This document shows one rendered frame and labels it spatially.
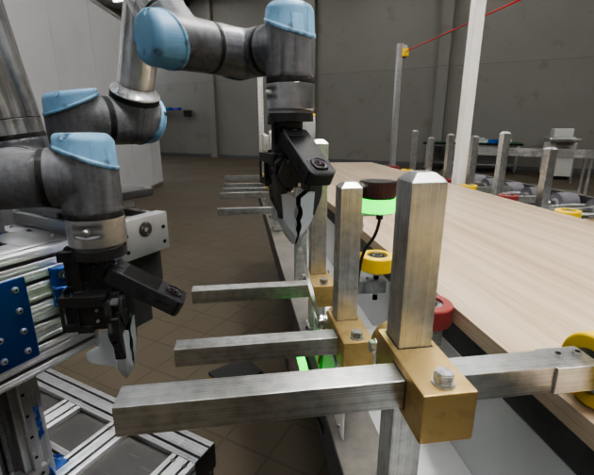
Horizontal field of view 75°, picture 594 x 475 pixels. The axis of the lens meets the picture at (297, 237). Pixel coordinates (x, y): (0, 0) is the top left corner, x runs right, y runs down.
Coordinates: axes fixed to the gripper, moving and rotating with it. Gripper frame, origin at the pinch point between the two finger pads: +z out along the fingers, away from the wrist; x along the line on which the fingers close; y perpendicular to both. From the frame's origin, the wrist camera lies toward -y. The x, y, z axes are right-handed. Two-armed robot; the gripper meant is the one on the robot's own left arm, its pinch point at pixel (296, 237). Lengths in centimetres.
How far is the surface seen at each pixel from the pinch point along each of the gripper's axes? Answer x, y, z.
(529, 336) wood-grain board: -22.5, -27.7, 10.7
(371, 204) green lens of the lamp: -8.6, -8.6, -6.4
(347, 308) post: -6.0, -6.8, 11.6
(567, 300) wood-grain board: -40.1, -23.4, 10.7
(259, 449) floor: -15, 58, 101
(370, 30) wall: -786, 998, -300
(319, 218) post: -14.5, 16.7, 1.6
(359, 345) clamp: -3.5, -13.7, 14.2
